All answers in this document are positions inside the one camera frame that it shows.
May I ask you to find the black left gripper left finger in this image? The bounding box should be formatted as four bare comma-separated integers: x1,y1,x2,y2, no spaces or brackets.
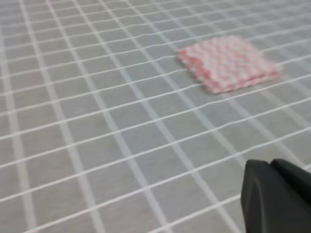
241,160,311,233

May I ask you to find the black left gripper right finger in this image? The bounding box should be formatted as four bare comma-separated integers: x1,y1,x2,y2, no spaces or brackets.
270,159,311,201

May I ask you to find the pink white wavy striped towel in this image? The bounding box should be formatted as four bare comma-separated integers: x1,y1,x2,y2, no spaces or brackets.
178,36,280,94

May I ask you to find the grey grid tablecloth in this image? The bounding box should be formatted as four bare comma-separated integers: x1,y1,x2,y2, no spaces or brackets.
0,0,311,233

